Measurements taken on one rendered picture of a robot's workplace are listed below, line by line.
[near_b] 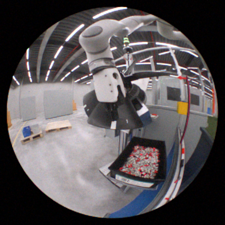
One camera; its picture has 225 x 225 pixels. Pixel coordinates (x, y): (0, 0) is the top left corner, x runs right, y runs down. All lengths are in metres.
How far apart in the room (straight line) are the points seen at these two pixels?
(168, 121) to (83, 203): 1.59
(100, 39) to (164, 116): 1.07
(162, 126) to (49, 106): 5.80
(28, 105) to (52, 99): 3.04
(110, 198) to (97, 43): 1.18
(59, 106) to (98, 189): 5.48
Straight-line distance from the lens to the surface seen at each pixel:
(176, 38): 0.53
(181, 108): 0.59
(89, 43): 0.18
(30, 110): 7.26
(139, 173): 0.24
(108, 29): 0.19
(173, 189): 0.26
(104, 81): 0.20
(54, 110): 5.68
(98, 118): 0.28
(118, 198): 1.06
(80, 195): 1.12
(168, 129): 1.14
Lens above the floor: 1.05
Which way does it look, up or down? 10 degrees down
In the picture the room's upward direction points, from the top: straight up
